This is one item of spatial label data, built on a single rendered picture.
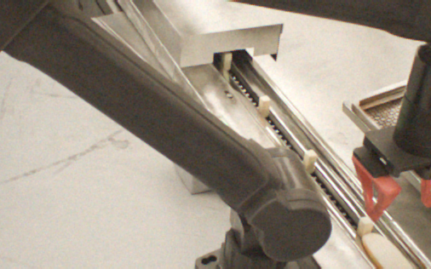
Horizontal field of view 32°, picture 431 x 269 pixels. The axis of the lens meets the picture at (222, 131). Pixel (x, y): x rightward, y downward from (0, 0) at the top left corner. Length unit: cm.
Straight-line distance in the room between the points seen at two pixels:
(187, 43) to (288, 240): 48
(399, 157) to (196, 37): 48
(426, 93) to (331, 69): 58
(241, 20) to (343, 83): 21
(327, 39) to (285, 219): 71
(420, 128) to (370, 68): 58
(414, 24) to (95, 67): 28
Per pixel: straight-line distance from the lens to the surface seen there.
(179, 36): 116
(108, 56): 63
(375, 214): 84
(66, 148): 108
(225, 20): 122
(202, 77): 117
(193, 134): 69
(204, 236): 95
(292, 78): 127
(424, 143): 79
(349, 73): 132
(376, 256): 91
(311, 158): 102
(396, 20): 68
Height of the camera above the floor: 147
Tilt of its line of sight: 36 degrees down
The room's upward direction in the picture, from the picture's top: 6 degrees clockwise
